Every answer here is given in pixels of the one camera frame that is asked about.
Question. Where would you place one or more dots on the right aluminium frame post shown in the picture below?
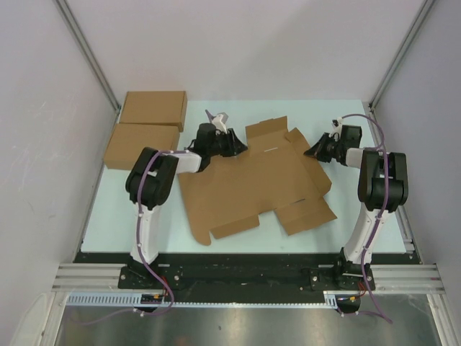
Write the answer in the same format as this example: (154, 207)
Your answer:
(402, 51)

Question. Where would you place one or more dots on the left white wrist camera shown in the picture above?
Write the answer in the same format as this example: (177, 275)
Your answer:
(219, 121)

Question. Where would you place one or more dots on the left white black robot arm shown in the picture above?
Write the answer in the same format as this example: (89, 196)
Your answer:
(150, 181)

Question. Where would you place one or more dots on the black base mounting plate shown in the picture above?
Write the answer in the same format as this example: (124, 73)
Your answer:
(302, 261)

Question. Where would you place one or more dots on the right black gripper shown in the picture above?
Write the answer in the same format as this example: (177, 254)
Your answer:
(317, 151)

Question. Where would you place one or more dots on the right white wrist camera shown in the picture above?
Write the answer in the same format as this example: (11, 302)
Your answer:
(337, 127)

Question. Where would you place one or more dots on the aluminium frame post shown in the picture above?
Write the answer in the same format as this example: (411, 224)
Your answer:
(87, 52)
(402, 51)

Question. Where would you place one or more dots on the cardboard box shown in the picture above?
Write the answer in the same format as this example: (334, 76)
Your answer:
(128, 140)
(155, 108)
(272, 175)

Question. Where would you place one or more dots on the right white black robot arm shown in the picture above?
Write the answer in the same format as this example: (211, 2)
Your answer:
(382, 188)

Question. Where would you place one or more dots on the left aluminium frame post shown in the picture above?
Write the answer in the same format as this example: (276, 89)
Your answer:
(87, 52)

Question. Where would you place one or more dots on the aluminium front rail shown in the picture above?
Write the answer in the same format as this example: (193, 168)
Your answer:
(417, 279)

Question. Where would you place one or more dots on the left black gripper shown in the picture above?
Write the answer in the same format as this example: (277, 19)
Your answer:
(234, 145)

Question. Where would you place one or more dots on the white slotted cable duct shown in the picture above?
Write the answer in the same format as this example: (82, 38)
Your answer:
(308, 300)

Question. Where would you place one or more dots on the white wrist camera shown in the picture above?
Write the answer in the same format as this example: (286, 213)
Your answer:
(219, 121)
(337, 127)

